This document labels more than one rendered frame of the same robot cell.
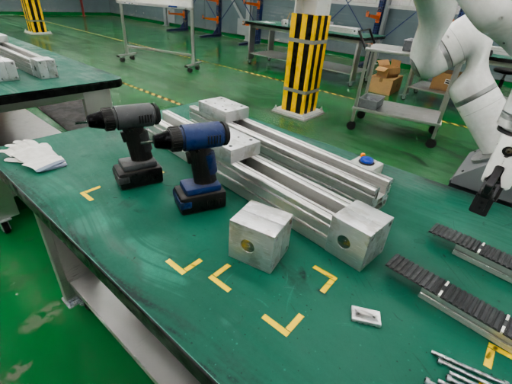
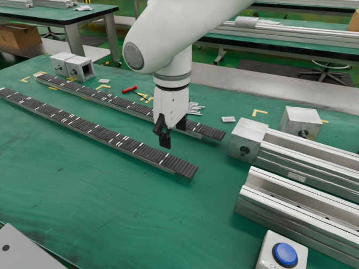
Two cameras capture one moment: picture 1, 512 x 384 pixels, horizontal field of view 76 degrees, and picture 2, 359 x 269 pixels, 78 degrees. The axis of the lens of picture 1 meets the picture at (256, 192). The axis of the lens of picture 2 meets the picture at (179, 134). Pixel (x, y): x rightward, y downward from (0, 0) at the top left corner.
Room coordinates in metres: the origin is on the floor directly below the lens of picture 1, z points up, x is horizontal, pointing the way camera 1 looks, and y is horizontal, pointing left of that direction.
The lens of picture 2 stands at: (1.05, -0.57, 1.30)
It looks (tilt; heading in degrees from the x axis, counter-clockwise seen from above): 39 degrees down; 166
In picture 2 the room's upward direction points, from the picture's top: straight up
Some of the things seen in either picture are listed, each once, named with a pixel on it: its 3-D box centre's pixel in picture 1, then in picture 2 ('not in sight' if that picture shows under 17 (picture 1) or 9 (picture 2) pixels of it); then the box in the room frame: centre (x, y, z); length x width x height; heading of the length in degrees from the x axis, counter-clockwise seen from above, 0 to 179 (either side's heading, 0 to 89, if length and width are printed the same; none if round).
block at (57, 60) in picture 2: not in sight; (63, 65); (-0.25, -0.91, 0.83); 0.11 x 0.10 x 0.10; 138
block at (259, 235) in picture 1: (263, 232); (299, 127); (0.55, -0.02, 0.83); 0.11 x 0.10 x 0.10; 154
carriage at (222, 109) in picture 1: (223, 112); not in sight; (1.18, 0.14, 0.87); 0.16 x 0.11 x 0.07; 47
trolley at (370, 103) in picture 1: (400, 86); not in sight; (3.66, -1.47, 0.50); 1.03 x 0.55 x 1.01; 64
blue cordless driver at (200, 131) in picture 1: (187, 168); not in sight; (0.69, 0.17, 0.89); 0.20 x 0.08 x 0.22; 119
